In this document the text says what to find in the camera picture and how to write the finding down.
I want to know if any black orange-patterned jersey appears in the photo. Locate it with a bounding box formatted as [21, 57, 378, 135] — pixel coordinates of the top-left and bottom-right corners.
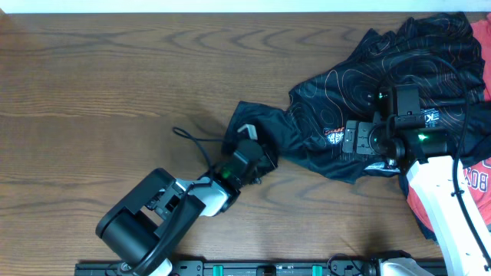
[222, 13, 490, 183]

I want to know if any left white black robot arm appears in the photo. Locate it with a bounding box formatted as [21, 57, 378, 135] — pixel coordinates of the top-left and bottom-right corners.
[95, 139, 278, 275]

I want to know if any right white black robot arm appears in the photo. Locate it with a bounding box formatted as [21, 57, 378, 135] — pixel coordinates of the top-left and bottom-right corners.
[342, 119, 490, 275]

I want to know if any navy blue garment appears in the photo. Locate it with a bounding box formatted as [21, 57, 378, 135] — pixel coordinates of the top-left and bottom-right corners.
[398, 176, 438, 243]

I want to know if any red printed t-shirt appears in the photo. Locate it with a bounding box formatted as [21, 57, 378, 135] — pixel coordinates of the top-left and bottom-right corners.
[406, 14, 491, 232]

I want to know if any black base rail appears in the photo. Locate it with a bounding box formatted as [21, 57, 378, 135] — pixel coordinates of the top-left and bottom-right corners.
[74, 251, 450, 276]

